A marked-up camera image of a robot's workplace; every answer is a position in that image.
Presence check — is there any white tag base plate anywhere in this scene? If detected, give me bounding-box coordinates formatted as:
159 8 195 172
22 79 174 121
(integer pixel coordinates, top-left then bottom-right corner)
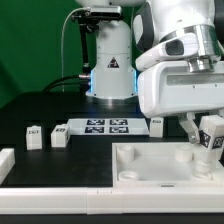
68 118 149 135

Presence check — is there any black cable bundle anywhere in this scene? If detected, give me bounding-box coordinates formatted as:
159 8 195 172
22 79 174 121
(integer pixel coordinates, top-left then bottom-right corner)
41 74 92 93

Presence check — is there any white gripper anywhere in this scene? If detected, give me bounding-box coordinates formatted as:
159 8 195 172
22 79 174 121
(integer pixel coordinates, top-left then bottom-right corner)
138 61 224 144

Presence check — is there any white square tabletop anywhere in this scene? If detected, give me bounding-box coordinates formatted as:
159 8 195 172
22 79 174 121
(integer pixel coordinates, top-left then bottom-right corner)
112 142 224 188

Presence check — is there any black camera on stand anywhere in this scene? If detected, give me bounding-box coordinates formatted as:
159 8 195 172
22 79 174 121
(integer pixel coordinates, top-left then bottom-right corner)
71 5 122 69

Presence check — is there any white cable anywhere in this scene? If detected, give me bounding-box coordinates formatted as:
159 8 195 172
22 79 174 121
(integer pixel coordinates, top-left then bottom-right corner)
60 7 88 93

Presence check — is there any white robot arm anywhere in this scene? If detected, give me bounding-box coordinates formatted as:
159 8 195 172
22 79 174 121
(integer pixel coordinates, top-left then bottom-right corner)
75 0 224 142

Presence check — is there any white U-shaped fence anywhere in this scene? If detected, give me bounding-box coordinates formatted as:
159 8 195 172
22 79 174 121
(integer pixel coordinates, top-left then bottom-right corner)
0 149 224 214

